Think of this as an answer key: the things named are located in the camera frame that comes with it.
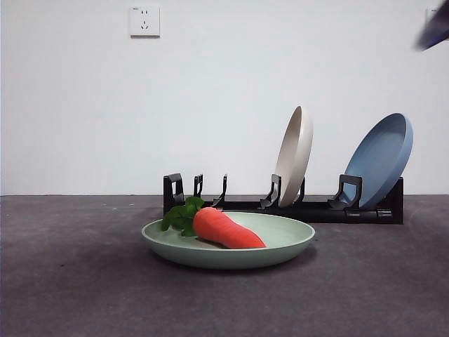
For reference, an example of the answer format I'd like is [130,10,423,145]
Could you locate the blue round plate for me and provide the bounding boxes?
[342,112,415,211]

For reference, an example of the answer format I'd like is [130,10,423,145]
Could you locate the black plate rack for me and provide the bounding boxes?
[162,172,405,225]

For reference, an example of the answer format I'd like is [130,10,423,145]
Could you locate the beige round plate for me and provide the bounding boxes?
[274,105,314,209]

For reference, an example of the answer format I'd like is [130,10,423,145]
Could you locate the white wall socket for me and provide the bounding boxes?
[129,6,161,39]
[424,7,443,37]

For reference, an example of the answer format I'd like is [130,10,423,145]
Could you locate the orange carrot with green leaves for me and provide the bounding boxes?
[160,196,267,250]

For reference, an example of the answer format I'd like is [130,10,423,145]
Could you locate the green round plate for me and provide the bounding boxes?
[141,211,316,270]

